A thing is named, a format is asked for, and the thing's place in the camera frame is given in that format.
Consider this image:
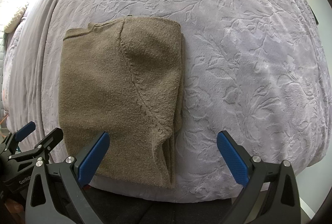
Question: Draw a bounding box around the olive brown knit sweater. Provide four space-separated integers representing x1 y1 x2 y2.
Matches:
59 17 184 188

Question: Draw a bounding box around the cream fluffy pillow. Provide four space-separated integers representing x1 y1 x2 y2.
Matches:
1 0 30 33

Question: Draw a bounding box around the lavender embossed bed cover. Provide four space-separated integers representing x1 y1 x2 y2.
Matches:
2 0 332 204

